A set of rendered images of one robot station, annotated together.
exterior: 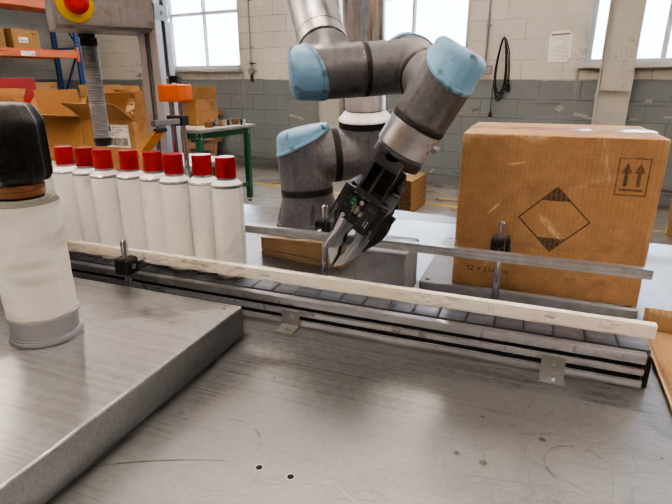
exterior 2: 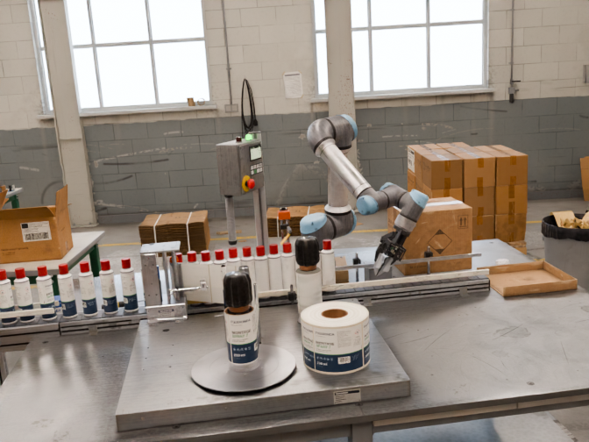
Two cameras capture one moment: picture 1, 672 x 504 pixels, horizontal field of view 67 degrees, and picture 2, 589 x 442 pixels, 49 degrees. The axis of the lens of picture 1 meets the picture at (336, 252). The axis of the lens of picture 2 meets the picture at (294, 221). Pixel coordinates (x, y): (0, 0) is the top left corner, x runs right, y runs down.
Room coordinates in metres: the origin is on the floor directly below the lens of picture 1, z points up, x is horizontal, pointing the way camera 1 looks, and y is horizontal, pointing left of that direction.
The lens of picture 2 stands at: (-1.24, 1.41, 1.74)
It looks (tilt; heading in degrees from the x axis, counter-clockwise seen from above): 13 degrees down; 332
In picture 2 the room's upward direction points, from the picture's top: 4 degrees counter-clockwise
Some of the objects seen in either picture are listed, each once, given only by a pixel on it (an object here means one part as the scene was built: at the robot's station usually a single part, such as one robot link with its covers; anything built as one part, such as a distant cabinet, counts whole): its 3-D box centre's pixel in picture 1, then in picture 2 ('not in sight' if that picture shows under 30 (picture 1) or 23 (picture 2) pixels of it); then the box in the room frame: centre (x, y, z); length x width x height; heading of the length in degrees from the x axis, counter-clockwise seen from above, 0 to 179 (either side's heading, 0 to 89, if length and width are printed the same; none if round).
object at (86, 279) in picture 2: not in sight; (87, 288); (1.16, 1.02, 0.98); 0.05 x 0.05 x 0.20
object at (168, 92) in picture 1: (172, 170); (287, 250); (0.93, 0.30, 1.05); 0.10 x 0.04 x 0.33; 159
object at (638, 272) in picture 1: (291, 232); (351, 267); (0.83, 0.08, 0.96); 1.07 x 0.01 x 0.01; 69
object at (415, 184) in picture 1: (388, 190); (175, 233); (4.98, -0.52, 0.16); 0.65 x 0.54 x 0.32; 65
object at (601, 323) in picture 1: (272, 274); (355, 285); (0.76, 0.10, 0.91); 1.07 x 0.01 x 0.02; 69
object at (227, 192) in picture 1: (229, 217); (328, 266); (0.83, 0.18, 0.98); 0.05 x 0.05 x 0.20
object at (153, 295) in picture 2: not in sight; (164, 281); (0.97, 0.79, 1.01); 0.14 x 0.13 x 0.26; 69
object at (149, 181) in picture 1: (158, 208); (288, 268); (0.89, 0.32, 0.98); 0.05 x 0.05 x 0.20
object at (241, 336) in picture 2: not in sight; (239, 319); (0.41, 0.74, 1.04); 0.09 x 0.09 x 0.29
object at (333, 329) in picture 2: not in sight; (335, 336); (0.30, 0.48, 0.95); 0.20 x 0.20 x 0.14
